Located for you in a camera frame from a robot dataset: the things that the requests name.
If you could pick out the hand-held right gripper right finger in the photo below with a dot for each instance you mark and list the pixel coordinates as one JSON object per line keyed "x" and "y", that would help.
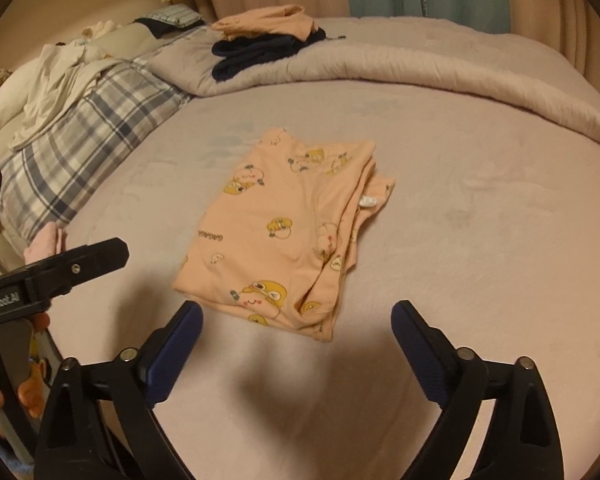
{"x": 420, "y": 355}

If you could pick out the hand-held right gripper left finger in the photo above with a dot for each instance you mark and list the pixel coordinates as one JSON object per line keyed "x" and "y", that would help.
{"x": 172, "y": 355}

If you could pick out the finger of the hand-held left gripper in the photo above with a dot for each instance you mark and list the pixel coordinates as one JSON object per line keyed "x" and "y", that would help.
{"x": 80, "y": 265}

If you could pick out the orange cartoon print shirt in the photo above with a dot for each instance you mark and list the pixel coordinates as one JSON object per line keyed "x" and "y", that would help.
{"x": 270, "y": 240}

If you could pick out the person's left hand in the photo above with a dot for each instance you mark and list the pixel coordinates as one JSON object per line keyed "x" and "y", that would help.
{"x": 32, "y": 390}

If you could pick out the folded pink cloth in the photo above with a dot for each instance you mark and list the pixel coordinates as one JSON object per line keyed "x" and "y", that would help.
{"x": 47, "y": 242}

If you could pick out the plaid pillow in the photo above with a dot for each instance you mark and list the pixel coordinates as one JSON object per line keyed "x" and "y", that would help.
{"x": 90, "y": 145}

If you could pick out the white crumpled garment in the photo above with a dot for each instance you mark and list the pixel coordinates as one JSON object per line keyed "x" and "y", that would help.
{"x": 50, "y": 90}

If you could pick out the beige pillow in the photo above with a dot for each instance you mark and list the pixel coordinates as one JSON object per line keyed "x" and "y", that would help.
{"x": 130, "y": 40}

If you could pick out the cream plush toy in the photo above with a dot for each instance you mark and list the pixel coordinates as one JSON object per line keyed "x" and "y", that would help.
{"x": 97, "y": 29}

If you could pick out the blue striped pillow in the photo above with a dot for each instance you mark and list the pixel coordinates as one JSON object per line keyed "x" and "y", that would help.
{"x": 175, "y": 15}

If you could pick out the dark navy garment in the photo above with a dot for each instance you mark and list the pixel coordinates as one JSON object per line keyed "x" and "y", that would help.
{"x": 255, "y": 55}

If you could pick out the grey quilt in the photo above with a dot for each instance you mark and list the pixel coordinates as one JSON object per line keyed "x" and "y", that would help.
{"x": 405, "y": 65}

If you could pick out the folded plain orange garment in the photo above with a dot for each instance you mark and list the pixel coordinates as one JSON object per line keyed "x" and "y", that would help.
{"x": 260, "y": 22}

